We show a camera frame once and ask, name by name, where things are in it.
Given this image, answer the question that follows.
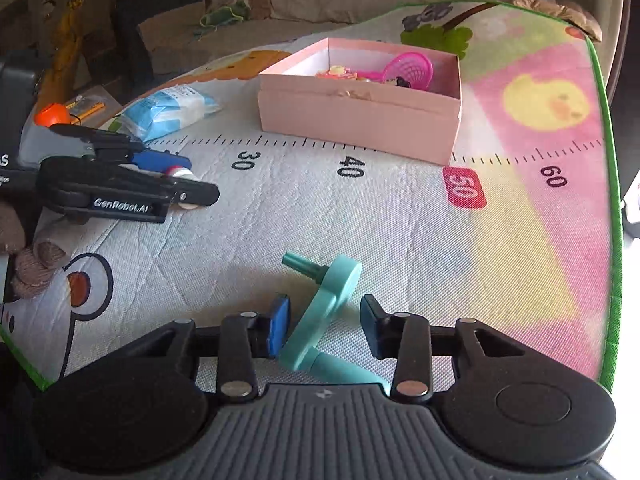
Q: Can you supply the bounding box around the beige sofa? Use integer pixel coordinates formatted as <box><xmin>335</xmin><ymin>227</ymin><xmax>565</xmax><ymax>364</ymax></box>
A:
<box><xmin>137</xmin><ymin>0</ymin><xmax>601</xmax><ymax>76</ymax></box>

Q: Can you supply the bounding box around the green cloth toy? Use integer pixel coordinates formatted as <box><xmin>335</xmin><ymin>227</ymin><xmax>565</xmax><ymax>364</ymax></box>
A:
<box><xmin>200</xmin><ymin>0</ymin><xmax>251</xmax><ymax>28</ymax></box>

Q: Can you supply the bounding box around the printed cartoon play mat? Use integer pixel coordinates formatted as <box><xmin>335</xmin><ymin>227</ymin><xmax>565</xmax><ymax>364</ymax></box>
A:
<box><xmin>0</xmin><ymin>0</ymin><xmax>623</xmax><ymax>396</ymax></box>

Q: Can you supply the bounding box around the blue white wipes pack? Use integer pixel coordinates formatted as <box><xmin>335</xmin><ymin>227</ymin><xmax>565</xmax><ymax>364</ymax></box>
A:
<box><xmin>117</xmin><ymin>85</ymin><xmax>222</xmax><ymax>143</ymax></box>

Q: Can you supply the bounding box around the brown crumpled cloth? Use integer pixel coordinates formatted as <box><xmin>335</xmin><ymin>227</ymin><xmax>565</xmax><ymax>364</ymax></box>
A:
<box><xmin>512</xmin><ymin>0</ymin><xmax>601</xmax><ymax>43</ymax></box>

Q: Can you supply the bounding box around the pink cardboard box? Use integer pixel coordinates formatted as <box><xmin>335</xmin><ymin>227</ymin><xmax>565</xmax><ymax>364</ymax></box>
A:
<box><xmin>257</xmin><ymin>37</ymin><xmax>463</xmax><ymax>166</ymax></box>

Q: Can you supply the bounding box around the person's left hand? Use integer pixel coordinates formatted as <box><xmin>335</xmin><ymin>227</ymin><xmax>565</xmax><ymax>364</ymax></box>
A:
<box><xmin>0</xmin><ymin>202</ymin><xmax>68</xmax><ymax>301</ymax></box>

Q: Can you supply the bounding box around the yellow orange flat package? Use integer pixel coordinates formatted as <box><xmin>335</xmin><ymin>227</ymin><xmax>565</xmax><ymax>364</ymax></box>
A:
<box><xmin>62</xmin><ymin>96</ymin><xmax>107</xmax><ymax>117</ymax></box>

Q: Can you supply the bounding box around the teal plastic toy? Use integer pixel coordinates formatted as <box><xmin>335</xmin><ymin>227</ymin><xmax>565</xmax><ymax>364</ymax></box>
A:
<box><xmin>278</xmin><ymin>252</ymin><xmax>391</xmax><ymax>393</ymax></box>

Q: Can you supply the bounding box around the dark cabinet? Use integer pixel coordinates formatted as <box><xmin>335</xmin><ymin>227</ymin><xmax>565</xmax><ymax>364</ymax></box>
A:
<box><xmin>0</xmin><ymin>0</ymin><xmax>126</xmax><ymax>101</ymax></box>

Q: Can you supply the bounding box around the pink plastic basket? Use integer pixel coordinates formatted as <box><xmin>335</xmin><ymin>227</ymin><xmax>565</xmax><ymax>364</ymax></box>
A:
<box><xmin>382</xmin><ymin>51</ymin><xmax>435</xmax><ymax>92</ymax></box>

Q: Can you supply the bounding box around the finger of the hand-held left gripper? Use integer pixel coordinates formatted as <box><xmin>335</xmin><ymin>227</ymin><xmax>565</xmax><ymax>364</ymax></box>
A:
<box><xmin>120</xmin><ymin>172</ymin><xmax>221</xmax><ymax>207</ymax></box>
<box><xmin>150</xmin><ymin>294</ymin><xmax>292</xmax><ymax>401</ymax></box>
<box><xmin>360</xmin><ymin>294</ymin><xmax>516</xmax><ymax>401</ymax></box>
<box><xmin>50</xmin><ymin>124</ymin><xmax>193</xmax><ymax>173</ymax></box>

